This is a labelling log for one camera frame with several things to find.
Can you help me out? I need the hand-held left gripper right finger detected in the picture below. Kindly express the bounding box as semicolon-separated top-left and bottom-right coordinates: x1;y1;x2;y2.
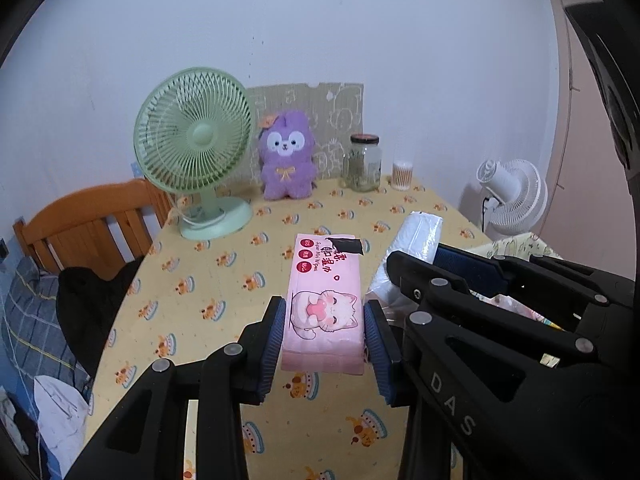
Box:
363;300;431;480

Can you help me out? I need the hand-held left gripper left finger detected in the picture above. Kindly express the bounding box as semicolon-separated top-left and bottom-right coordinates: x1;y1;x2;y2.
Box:
65;296;287;480

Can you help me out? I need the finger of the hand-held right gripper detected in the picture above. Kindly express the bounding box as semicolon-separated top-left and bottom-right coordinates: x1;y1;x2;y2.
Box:
435;245;640;323
387;251;481;331

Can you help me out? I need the white tissue pack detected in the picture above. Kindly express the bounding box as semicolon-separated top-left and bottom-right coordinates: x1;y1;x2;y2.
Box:
366;211;445;311

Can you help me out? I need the printed fabric storage box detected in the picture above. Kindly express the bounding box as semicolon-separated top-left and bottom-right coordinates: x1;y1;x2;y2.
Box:
470;231;583;333

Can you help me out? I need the pink wet wipes pack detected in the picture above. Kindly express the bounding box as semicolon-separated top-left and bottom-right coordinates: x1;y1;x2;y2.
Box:
281;232;365;375

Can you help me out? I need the white fan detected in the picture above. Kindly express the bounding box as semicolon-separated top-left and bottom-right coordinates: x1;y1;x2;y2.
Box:
475;158;549;241

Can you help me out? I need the cotton swab container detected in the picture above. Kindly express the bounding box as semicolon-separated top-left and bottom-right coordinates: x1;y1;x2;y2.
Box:
391;161;415;191

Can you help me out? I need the glass jar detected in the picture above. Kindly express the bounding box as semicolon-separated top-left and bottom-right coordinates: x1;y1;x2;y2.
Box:
341;133;383;192

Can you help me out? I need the purple plush toy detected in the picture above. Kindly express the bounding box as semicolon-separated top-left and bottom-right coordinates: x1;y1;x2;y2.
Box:
256;110;317;202

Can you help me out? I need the beige door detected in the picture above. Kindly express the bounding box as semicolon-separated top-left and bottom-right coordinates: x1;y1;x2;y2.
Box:
542;0;640;281

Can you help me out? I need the printed cardboard panel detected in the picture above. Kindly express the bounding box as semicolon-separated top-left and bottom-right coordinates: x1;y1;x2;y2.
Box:
245;80;365;183

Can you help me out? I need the black garment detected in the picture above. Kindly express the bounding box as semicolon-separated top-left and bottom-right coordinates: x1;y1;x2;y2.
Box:
56;257;146;386

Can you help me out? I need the white cloth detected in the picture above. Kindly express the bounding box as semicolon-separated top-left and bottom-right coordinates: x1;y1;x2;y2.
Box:
35;375;91;476

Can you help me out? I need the green desk fan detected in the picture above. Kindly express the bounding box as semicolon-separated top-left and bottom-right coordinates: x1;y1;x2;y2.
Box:
133;66;253;241

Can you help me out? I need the plaid bedding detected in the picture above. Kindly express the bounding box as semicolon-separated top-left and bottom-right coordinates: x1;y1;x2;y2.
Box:
0;255;93;411

